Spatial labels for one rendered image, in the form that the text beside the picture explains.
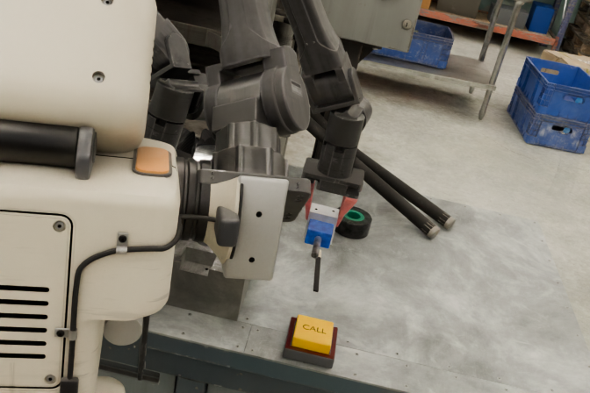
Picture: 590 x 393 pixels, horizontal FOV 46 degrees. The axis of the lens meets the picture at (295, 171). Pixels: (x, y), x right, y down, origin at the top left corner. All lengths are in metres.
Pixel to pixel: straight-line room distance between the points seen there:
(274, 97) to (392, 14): 1.08
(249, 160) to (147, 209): 0.15
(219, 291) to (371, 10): 0.94
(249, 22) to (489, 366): 0.72
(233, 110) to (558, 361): 0.80
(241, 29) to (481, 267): 0.87
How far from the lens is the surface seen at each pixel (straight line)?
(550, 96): 4.66
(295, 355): 1.11
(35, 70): 0.61
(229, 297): 1.14
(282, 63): 0.78
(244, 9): 0.81
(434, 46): 4.87
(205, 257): 1.16
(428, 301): 1.33
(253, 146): 0.71
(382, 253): 1.43
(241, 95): 0.77
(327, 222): 1.19
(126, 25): 0.62
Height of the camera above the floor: 1.53
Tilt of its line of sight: 26 degrees down
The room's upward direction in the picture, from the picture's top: 12 degrees clockwise
